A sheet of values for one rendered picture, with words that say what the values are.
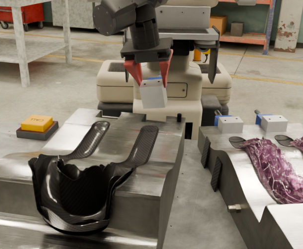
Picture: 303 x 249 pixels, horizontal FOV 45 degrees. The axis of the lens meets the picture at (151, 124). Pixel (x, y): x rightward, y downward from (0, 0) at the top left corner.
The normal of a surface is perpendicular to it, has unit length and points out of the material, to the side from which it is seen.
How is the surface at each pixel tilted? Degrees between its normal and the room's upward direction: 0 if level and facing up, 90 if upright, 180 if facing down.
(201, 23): 90
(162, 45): 12
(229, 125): 90
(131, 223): 83
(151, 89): 99
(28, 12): 90
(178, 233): 0
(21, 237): 0
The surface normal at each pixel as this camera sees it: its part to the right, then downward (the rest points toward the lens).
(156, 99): -0.18, 0.55
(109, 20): -0.67, 0.47
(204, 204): 0.02, -0.91
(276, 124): 0.11, 0.41
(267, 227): -0.99, 0.03
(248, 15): -0.33, 0.39
